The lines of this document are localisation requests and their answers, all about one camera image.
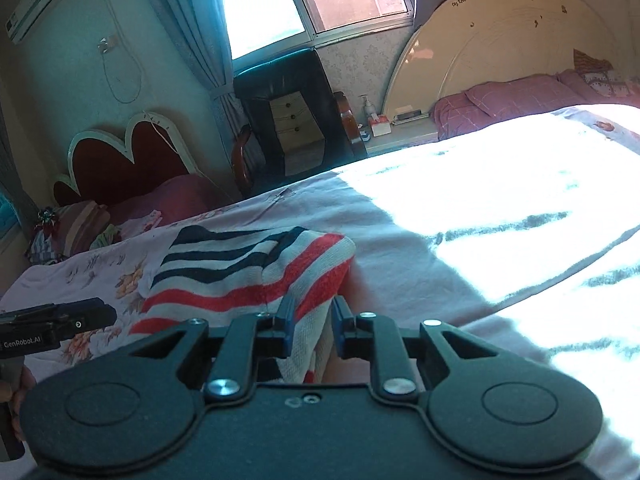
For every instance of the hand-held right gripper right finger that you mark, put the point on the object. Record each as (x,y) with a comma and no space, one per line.
(340,330)

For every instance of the striped knit sweater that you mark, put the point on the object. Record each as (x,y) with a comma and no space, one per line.
(240,280)

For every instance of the cream nightstand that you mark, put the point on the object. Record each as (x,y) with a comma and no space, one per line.
(405,135)

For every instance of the white air conditioner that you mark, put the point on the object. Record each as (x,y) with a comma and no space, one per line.
(40,0)

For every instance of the dark decorative bow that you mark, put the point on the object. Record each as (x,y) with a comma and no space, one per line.
(47,216)

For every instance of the red heart-shaped headboard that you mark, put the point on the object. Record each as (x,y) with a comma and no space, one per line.
(110,160)

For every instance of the green clothes pile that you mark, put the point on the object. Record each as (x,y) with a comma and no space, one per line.
(125,230)

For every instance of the sliding glass window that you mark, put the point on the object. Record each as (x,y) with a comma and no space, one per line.
(260,5)

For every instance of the blue-grey side curtain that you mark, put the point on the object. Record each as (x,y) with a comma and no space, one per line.
(12,160)

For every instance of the patchwork cushion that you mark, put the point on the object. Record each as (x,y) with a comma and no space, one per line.
(602,75)

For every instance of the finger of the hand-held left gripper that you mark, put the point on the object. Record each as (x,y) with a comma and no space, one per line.
(85,316)

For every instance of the small wooden drawer chest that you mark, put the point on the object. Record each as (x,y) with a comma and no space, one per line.
(295,120)

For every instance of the red and white tissue box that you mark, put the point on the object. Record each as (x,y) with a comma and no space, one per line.
(378,125)

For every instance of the wall socket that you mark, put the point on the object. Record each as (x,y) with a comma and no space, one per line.
(107,45)

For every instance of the black leather office chair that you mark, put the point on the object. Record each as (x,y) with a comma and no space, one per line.
(280,80)

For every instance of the maroon blanket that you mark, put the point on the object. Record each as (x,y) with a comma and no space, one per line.
(175,195)

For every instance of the striped pillow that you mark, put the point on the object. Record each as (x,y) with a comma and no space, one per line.
(80,225)

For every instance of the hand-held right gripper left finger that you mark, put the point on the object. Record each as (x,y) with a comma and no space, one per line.
(286,327)

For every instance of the person's left hand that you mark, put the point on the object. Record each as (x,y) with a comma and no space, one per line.
(27,385)

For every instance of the pink checked pillow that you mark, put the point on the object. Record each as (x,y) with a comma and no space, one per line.
(525,95)

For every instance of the cream arched headboard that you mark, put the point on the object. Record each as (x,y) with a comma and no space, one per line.
(500,45)

